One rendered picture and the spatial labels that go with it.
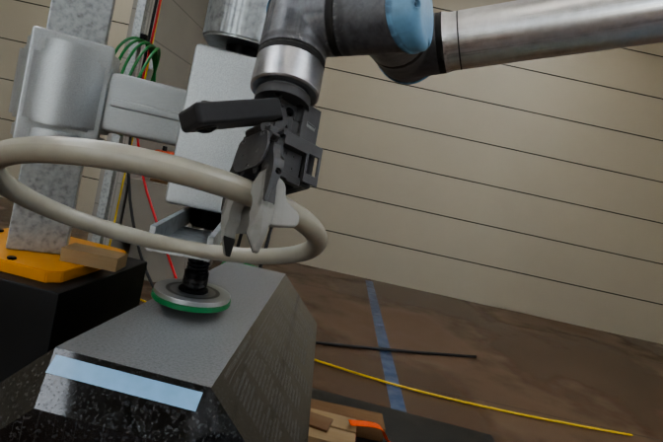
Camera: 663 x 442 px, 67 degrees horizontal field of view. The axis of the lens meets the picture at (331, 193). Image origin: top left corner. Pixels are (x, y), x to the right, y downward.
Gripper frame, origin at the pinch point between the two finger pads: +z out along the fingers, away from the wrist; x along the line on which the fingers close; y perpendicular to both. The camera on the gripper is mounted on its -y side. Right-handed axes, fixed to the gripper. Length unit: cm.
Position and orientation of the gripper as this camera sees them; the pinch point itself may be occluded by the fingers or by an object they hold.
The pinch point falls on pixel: (237, 242)
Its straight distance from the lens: 57.7
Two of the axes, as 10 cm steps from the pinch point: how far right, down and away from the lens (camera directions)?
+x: -6.6, 1.6, 7.3
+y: 7.4, 3.3, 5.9
